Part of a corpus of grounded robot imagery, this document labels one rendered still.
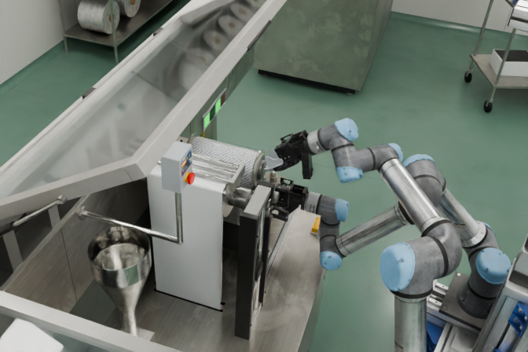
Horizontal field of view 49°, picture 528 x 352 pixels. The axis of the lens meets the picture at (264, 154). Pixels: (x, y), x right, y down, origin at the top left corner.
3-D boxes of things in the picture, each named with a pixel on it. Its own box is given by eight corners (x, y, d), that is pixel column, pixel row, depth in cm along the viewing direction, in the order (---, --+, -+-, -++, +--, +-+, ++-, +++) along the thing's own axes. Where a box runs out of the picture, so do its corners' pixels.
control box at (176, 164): (187, 196, 136) (185, 163, 130) (161, 188, 137) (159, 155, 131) (199, 178, 141) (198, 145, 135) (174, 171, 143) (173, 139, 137)
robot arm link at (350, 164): (378, 173, 178) (368, 140, 181) (346, 180, 175) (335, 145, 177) (367, 179, 186) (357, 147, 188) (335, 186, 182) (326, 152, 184)
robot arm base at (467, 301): (502, 297, 219) (510, 280, 213) (493, 325, 208) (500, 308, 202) (463, 280, 224) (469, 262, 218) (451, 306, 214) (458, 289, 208)
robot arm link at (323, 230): (317, 251, 213) (320, 230, 207) (316, 230, 222) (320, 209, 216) (338, 253, 213) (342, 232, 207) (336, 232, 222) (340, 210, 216)
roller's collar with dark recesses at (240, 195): (245, 214, 177) (246, 198, 173) (227, 209, 178) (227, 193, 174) (252, 201, 182) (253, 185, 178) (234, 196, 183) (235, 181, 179)
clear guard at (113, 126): (138, 165, 93) (137, 163, 93) (-37, 220, 119) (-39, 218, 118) (307, -38, 173) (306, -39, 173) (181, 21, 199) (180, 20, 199)
